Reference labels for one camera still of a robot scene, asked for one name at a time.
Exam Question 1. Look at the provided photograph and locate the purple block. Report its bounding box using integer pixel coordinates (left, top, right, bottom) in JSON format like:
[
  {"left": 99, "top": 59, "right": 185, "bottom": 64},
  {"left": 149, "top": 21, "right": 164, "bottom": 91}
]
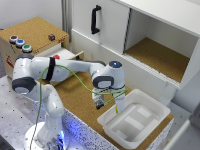
[{"left": 48, "top": 33, "right": 56, "bottom": 42}]

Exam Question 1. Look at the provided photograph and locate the red button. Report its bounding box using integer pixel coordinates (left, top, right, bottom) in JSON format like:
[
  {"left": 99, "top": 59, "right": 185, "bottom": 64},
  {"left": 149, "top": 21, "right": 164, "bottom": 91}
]
[{"left": 9, "top": 34, "right": 20, "bottom": 45}]

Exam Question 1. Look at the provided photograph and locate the white plastic box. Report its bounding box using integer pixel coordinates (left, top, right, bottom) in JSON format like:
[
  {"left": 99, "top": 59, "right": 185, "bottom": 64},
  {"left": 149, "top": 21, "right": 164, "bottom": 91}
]
[{"left": 96, "top": 88, "right": 172, "bottom": 150}]

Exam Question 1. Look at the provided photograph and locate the green button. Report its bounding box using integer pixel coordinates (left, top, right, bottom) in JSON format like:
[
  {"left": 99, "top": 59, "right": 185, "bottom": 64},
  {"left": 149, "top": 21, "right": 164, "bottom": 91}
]
[{"left": 21, "top": 43, "right": 34, "bottom": 54}]

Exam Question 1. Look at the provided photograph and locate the green cable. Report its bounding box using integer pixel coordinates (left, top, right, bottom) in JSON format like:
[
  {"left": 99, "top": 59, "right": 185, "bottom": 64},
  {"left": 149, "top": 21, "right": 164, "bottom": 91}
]
[{"left": 28, "top": 64, "right": 130, "bottom": 150}]

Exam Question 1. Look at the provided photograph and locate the white cabinet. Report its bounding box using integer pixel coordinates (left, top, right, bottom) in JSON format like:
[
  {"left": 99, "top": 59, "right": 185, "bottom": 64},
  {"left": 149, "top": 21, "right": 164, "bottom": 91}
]
[{"left": 71, "top": 0, "right": 200, "bottom": 105}]

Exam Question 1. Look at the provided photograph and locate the wooden drawer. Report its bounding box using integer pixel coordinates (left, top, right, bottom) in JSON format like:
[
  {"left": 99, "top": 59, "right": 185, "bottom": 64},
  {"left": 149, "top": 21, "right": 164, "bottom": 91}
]
[{"left": 39, "top": 47, "right": 86, "bottom": 69}]

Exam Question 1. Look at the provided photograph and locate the black door handle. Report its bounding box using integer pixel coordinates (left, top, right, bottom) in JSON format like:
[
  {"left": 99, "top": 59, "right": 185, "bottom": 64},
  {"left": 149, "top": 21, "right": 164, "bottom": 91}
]
[{"left": 90, "top": 4, "right": 102, "bottom": 36}]

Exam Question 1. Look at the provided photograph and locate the white sliding door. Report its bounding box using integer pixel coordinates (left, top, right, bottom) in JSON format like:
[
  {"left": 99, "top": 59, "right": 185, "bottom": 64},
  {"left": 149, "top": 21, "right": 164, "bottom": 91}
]
[{"left": 72, "top": 0, "right": 131, "bottom": 55}]

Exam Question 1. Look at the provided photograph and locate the wooden drawer box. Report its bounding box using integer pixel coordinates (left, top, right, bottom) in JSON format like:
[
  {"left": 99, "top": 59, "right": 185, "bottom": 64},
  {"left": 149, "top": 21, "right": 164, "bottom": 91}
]
[{"left": 0, "top": 16, "right": 71, "bottom": 80}]

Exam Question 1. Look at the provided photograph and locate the blue button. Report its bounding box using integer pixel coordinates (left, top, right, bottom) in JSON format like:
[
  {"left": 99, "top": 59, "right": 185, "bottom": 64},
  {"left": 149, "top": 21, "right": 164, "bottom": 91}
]
[{"left": 15, "top": 38, "right": 26, "bottom": 49}]

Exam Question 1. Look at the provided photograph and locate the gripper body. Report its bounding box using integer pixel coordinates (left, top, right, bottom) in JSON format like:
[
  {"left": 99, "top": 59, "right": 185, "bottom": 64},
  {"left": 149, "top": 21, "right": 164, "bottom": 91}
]
[{"left": 92, "top": 87, "right": 128, "bottom": 110}]

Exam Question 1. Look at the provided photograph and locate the yellow block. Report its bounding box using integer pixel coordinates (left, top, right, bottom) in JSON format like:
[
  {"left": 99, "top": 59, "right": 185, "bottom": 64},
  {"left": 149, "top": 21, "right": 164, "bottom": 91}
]
[{"left": 114, "top": 105, "right": 121, "bottom": 116}]

